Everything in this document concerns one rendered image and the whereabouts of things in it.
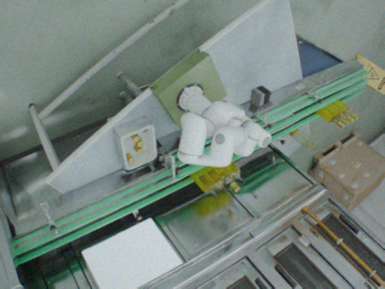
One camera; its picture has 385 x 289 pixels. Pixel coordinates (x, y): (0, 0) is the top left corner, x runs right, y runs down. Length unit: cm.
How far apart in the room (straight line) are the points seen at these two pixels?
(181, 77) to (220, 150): 48
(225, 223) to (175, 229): 26
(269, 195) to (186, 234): 55
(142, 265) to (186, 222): 33
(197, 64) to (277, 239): 97
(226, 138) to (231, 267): 74
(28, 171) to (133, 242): 90
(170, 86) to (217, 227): 75
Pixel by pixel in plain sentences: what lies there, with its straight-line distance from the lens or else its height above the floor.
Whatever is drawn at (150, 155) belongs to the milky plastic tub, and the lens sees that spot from 171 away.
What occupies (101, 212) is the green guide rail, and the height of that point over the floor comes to 95.
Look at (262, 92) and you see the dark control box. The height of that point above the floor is 82.
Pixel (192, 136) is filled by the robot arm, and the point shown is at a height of 124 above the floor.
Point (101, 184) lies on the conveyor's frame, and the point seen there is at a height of 80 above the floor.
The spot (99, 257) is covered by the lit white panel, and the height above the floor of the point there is 107.
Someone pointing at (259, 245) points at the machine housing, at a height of 143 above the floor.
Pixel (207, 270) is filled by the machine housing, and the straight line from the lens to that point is 163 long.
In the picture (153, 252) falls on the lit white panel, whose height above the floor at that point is 118.
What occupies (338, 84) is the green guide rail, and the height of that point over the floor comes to 92.
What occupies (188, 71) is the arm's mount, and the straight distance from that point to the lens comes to 151.
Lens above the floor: 193
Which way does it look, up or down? 38 degrees down
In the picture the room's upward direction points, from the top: 136 degrees clockwise
